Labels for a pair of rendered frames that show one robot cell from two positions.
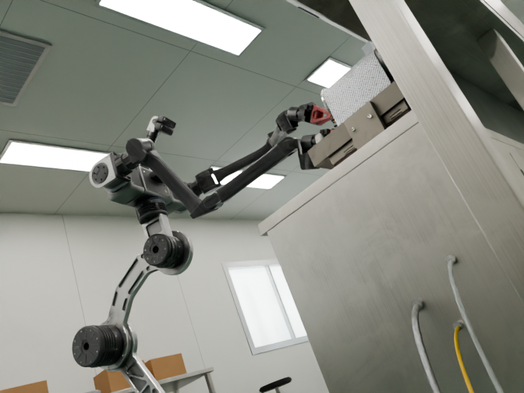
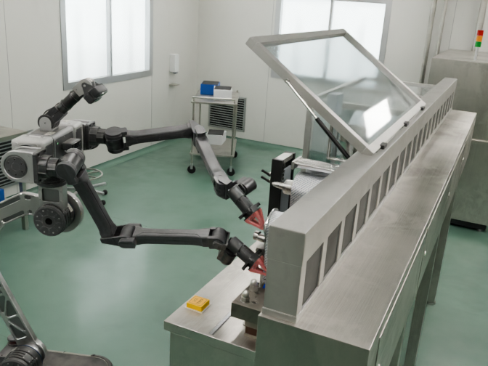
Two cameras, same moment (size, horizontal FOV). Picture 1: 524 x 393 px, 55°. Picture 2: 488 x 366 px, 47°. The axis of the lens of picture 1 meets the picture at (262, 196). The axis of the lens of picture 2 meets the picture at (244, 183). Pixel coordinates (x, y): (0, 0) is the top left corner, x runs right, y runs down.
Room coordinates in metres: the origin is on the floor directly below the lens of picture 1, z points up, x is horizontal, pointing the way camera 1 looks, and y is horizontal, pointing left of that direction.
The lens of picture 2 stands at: (-0.33, 0.22, 2.11)
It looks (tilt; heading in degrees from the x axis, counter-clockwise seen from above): 19 degrees down; 346
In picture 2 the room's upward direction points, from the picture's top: 4 degrees clockwise
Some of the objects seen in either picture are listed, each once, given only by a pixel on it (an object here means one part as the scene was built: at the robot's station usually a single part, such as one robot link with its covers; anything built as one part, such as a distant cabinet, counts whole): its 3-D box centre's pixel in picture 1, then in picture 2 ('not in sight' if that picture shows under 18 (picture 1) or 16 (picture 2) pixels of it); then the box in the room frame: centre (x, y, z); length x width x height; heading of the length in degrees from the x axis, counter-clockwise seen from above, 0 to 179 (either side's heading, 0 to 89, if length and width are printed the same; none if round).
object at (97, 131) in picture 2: (193, 190); (97, 136); (2.25, 0.31, 1.45); 0.09 x 0.08 x 0.12; 161
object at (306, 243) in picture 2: not in sight; (409, 134); (1.89, -1.07, 1.55); 3.08 x 0.08 x 0.23; 142
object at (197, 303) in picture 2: not in sight; (197, 303); (1.63, -0.09, 0.91); 0.07 x 0.07 x 0.02; 52
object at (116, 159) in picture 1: (126, 163); (49, 166); (1.78, 0.47, 1.45); 0.09 x 0.08 x 0.12; 161
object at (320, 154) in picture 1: (373, 125); (288, 314); (1.37, -0.39, 1.00); 0.40 x 0.16 x 0.06; 52
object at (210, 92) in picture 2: not in sight; (215, 126); (6.43, -0.99, 0.51); 0.91 x 0.58 x 1.02; 166
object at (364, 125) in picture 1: (365, 127); not in sight; (1.29, -0.35, 0.96); 0.10 x 0.03 x 0.11; 52
